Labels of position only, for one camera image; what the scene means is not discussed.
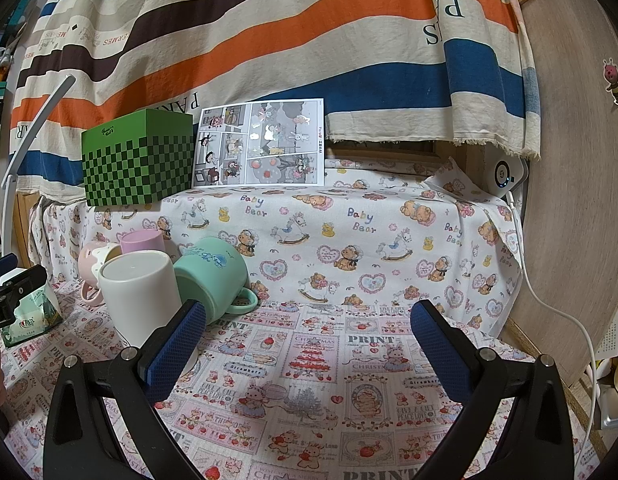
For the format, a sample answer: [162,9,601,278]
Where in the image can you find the green snack packet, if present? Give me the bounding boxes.
[0,282,65,349]

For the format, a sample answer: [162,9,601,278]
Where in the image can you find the strawberry printed tablecloth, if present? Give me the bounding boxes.
[0,280,606,480]

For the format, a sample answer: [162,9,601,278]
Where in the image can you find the white perforated paper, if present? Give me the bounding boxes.
[595,309,618,362]

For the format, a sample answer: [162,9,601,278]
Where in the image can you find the white cup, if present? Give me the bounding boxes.
[98,252,200,367]

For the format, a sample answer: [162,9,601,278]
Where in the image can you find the cartoon sticker sheet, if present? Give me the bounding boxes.
[191,98,326,189]

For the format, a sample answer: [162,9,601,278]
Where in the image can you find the striped cloth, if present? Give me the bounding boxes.
[9,0,542,207]

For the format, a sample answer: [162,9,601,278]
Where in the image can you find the round wooden board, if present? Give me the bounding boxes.
[503,0,618,387]

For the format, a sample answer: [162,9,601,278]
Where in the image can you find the pink cup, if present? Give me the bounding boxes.
[119,229,166,262]

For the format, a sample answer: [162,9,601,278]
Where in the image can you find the mint green mug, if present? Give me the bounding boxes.
[173,237,260,326]

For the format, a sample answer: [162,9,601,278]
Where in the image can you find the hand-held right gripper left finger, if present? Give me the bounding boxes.
[43,299,207,480]

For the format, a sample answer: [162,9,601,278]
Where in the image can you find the cartoon animal sticker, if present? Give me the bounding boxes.
[602,58,618,107]

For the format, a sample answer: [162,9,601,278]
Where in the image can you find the grey metal box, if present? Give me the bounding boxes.
[600,385,618,431]

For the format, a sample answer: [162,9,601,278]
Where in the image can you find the bear printed cloth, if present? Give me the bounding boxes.
[29,156,524,342]

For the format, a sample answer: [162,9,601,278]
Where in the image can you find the green checkered box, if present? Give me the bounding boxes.
[81,108,195,208]

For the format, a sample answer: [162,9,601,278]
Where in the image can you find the white device with blue lights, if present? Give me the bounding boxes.
[486,157,530,196]

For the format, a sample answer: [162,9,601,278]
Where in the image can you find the pink polka dot mug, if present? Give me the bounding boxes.
[78,240,125,307]

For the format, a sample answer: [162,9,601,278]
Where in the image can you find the white cable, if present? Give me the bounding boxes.
[506,191,598,472]

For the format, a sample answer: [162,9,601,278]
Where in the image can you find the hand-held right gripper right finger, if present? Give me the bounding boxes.
[410,299,576,480]

